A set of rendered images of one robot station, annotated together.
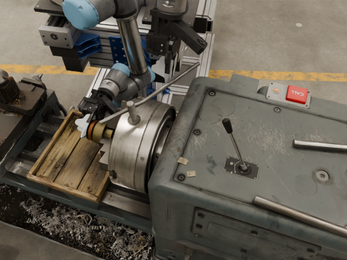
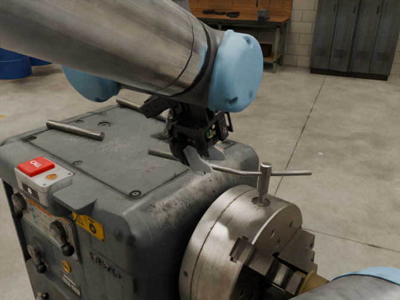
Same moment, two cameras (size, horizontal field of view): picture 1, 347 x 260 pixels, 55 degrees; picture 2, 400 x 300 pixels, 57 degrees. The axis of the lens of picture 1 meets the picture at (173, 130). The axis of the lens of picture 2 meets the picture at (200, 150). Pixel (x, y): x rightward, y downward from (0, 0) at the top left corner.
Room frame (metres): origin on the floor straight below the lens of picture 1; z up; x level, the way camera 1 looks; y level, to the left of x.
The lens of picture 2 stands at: (1.26, 0.23, 1.67)
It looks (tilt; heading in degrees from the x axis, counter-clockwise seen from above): 27 degrees down; 201
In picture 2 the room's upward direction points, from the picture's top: straight up
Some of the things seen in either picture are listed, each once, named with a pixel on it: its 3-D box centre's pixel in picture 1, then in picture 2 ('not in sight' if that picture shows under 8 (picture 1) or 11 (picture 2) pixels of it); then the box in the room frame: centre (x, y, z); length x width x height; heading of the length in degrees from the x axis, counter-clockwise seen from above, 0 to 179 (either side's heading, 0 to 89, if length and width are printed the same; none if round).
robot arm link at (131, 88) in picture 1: (123, 92); not in sight; (0.97, 0.22, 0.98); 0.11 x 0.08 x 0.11; 136
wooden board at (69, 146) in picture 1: (83, 152); not in sight; (0.72, 0.37, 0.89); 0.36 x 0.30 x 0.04; 161
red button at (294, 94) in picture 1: (296, 95); (36, 167); (0.71, -0.39, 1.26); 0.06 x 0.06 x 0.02; 71
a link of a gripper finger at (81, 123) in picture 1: (82, 124); not in sight; (0.71, 0.32, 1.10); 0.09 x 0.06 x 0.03; 160
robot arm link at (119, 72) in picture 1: (116, 78); not in sight; (0.96, 0.23, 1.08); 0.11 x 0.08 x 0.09; 160
